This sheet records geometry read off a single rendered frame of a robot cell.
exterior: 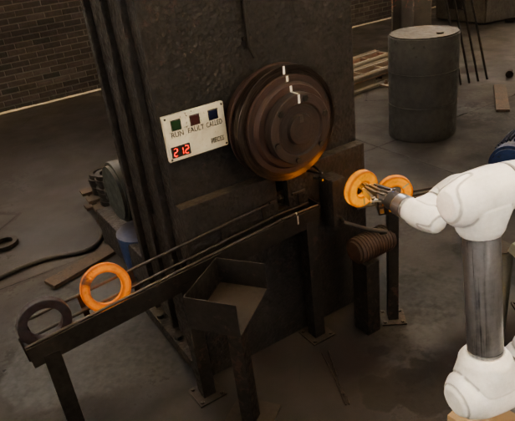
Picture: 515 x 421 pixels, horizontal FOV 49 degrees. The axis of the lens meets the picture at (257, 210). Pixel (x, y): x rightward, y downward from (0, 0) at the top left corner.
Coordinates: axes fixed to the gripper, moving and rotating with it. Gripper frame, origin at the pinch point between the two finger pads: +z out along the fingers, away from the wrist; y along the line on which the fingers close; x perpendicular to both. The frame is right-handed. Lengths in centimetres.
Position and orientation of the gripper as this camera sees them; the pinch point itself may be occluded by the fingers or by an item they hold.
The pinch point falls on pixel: (361, 185)
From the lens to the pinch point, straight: 234.2
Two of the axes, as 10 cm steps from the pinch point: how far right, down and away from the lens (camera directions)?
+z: -5.4, -3.8, 7.5
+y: 8.4, -3.3, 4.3
